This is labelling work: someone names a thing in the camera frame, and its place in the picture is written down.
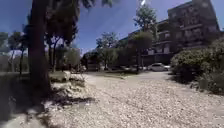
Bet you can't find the green bush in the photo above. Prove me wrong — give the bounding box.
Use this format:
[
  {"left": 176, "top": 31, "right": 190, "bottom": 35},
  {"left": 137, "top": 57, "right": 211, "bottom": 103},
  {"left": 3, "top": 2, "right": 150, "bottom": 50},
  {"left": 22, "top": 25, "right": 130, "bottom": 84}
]
[{"left": 170, "top": 37, "right": 224, "bottom": 96}]

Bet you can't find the white car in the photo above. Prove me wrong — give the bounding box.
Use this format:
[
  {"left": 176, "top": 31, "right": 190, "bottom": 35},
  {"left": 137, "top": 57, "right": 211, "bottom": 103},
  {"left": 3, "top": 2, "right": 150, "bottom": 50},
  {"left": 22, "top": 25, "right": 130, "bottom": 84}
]
[{"left": 146, "top": 62, "right": 171, "bottom": 73}]

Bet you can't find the row of trees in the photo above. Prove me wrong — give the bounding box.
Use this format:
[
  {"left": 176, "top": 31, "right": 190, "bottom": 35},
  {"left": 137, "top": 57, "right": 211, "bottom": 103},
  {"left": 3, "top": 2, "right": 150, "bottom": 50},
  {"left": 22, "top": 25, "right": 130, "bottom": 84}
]
[{"left": 0, "top": 30, "right": 141, "bottom": 76}]

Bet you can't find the pale gravel path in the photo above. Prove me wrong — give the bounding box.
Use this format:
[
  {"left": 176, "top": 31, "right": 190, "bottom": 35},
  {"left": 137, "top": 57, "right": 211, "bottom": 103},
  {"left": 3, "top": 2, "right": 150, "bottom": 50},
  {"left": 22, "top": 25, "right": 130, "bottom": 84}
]
[{"left": 0, "top": 71, "right": 224, "bottom": 128}]

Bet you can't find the tall slender tree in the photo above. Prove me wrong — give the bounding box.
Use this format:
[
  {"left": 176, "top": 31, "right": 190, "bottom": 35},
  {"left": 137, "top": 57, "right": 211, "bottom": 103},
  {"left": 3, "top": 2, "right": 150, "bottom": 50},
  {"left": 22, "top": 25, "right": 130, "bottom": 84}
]
[{"left": 129, "top": 3, "right": 158, "bottom": 72}]

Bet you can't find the large dark tree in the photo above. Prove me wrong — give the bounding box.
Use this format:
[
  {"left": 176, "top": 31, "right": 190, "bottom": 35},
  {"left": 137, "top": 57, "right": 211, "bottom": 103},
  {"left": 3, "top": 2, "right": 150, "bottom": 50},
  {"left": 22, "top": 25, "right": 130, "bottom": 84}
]
[{"left": 25, "top": 0, "right": 116, "bottom": 101}]

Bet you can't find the multi-storey building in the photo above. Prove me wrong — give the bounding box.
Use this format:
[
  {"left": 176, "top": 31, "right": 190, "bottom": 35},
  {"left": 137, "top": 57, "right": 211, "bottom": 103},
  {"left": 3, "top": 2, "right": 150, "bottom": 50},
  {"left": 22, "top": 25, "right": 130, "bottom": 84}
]
[{"left": 117, "top": 0, "right": 224, "bottom": 67}]

